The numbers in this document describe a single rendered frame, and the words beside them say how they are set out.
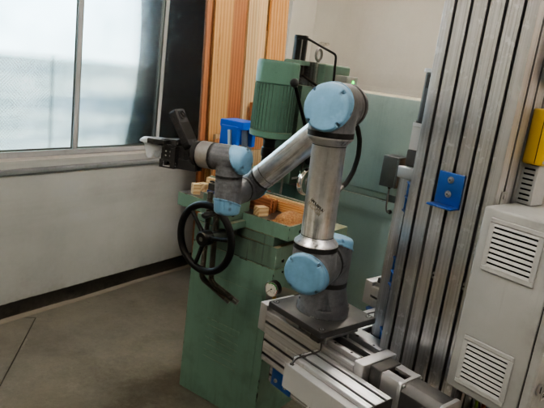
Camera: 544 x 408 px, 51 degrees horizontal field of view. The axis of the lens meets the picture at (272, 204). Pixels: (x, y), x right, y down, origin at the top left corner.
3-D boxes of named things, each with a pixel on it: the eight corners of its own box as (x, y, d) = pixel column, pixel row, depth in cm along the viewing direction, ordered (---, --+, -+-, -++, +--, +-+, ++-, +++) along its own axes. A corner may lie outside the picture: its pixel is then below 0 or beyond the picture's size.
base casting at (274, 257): (192, 239, 246) (194, 218, 244) (269, 220, 292) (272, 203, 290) (274, 270, 222) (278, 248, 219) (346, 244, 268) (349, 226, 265)
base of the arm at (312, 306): (359, 315, 164) (364, 282, 161) (321, 325, 154) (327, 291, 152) (322, 295, 175) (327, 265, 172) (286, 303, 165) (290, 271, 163)
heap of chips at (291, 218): (270, 220, 221) (271, 210, 220) (291, 215, 232) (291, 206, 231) (289, 226, 216) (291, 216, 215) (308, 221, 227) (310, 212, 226)
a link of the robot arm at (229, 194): (251, 211, 163) (253, 174, 160) (231, 218, 153) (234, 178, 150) (227, 206, 166) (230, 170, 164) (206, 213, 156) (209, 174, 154)
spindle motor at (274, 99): (240, 133, 233) (248, 56, 226) (265, 133, 248) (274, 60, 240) (274, 141, 224) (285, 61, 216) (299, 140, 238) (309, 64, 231)
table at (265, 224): (160, 206, 242) (161, 193, 240) (208, 198, 266) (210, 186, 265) (274, 246, 208) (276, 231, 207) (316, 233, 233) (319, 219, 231)
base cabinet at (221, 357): (176, 384, 263) (191, 239, 246) (253, 344, 309) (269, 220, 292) (252, 428, 238) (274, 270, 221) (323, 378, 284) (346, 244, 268)
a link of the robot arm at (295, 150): (362, 75, 153) (239, 176, 175) (349, 73, 144) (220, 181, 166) (386, 109, 152) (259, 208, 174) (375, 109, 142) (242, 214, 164)
